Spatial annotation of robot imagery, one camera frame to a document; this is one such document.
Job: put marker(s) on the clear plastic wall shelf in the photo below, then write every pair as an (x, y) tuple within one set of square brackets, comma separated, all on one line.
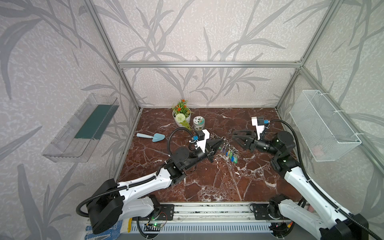
[(79, 137)]

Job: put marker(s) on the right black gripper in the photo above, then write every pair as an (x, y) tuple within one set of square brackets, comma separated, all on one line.
[(250, 142)]

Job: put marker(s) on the light blue garden trowel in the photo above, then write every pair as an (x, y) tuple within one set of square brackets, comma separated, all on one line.
[(155, 138)]

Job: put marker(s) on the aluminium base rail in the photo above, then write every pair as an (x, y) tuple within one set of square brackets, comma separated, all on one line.
[(210, 211)]

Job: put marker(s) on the keyring with coloured key tags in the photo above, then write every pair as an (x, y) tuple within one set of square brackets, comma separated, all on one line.
[(226, 149)]

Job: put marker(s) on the blue dotted work glove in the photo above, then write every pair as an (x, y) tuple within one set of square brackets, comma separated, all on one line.
[(111, 234)]

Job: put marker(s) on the black mounting plate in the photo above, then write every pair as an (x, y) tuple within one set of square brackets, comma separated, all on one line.
[(164, 212), (261, 212)]

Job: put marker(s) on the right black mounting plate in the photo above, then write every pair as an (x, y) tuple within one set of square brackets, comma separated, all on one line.
[(261, 212)]

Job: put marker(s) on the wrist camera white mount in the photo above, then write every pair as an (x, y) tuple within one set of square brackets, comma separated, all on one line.
[(200, 139), (261, 126)]

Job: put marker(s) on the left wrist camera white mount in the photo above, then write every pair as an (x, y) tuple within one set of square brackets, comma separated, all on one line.
[(200, 139)]

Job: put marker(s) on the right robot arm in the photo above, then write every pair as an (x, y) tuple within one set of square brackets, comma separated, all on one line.
[(288, 163)]

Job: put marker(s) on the potted artificial flower plant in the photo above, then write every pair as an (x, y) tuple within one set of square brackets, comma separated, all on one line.
[(182, 114)]

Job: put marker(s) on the white wire mesh basket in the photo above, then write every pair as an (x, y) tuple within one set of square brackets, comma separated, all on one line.
[(324, 130)]

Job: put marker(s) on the round printed tin can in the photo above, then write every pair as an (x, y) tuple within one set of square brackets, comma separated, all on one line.
[(199, 123)]

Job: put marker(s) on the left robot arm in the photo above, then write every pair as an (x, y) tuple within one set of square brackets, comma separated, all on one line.
[(172, 172)]

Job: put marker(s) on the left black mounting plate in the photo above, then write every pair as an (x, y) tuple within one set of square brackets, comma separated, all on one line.
[(164, 212)]

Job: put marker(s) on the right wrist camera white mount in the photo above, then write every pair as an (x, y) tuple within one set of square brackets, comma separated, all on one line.
[(261, 126)]

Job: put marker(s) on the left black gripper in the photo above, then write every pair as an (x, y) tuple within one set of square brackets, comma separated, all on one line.
[(207, 150)]

